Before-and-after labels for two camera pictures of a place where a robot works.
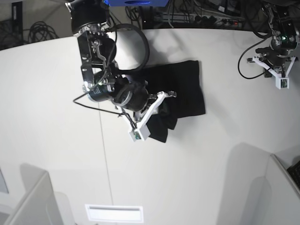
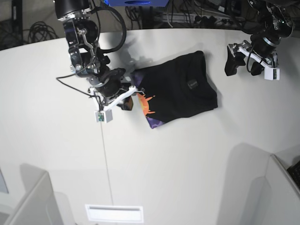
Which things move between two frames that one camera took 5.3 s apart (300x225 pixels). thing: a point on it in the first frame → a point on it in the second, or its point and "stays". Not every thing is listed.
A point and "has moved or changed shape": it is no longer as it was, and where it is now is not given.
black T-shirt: (181, 83) has moved or changed shape
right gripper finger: (161, 109) → (127, 104)
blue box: (138, 3) stays
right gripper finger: (170, 93) → (141, 92)
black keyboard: (294, 171) stays
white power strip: (214, 20) stays
